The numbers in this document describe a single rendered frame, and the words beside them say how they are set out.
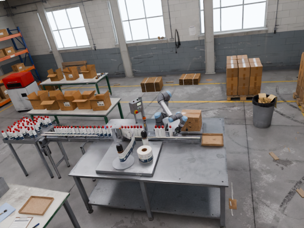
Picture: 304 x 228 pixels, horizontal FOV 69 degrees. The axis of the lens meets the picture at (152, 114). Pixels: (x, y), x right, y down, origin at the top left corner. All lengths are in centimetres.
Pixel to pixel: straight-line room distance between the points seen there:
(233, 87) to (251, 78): 49
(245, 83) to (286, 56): 260
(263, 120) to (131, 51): 566
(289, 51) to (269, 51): 57
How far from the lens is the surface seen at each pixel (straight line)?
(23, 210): 331
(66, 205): 325
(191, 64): 848
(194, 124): 346
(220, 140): 338
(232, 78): 614
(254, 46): 827
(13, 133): 469
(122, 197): 362
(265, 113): 504
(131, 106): 331
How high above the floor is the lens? 284
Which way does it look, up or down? 28 degrees down
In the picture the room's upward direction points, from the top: 10 degrees counter-clockwise
